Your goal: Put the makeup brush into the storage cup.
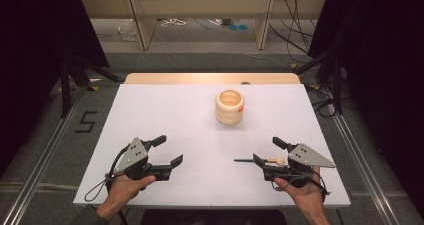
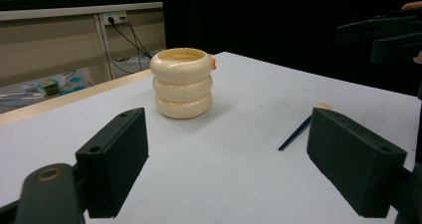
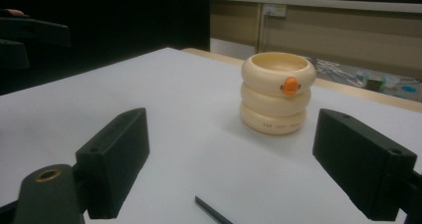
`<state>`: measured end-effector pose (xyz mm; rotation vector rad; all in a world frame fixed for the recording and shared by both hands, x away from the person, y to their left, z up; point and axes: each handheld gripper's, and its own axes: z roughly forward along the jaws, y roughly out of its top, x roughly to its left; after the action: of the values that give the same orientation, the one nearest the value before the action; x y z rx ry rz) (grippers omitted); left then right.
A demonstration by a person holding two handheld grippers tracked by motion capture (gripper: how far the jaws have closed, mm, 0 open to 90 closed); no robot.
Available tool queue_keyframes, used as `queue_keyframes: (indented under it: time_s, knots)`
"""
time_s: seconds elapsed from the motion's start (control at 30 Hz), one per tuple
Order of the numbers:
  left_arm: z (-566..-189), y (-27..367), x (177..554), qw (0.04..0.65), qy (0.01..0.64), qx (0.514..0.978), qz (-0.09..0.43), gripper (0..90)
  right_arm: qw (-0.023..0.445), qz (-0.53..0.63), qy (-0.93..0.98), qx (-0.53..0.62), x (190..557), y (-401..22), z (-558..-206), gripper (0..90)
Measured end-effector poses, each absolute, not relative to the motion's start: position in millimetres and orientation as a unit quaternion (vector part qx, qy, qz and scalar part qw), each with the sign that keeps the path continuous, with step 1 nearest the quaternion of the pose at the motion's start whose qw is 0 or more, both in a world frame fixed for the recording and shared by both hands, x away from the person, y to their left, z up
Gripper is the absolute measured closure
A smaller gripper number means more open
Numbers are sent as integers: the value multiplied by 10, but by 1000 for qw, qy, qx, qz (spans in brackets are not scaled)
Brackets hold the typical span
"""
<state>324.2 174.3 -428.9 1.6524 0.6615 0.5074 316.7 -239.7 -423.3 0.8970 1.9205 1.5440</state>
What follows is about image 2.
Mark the black cable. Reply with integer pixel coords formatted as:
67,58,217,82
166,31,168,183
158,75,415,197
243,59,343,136
121,16,144,72
108,17,153,60

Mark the cream ringed pen holder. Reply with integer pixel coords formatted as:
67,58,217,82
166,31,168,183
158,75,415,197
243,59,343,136
149,47,217,120

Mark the white board sheet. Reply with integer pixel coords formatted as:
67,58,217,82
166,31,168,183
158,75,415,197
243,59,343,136
0,51,422,224

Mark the small green box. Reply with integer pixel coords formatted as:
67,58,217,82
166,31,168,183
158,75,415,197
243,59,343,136
36,80,61,97

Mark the black curtain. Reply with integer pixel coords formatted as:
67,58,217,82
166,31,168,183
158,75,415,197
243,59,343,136
161,0,422,97

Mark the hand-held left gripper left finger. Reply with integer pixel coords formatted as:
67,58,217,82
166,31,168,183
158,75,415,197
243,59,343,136
75,107,149,219

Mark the wooden table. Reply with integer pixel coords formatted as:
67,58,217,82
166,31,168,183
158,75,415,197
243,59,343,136
0,69,154,127

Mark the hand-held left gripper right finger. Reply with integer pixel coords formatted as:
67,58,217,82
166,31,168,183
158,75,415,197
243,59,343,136
306,107,408,218

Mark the white power outlet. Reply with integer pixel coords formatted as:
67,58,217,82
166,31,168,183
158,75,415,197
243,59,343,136
103,10,128,27

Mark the beige wooden desk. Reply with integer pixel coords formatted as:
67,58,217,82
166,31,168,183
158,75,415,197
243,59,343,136
0,1,167,89

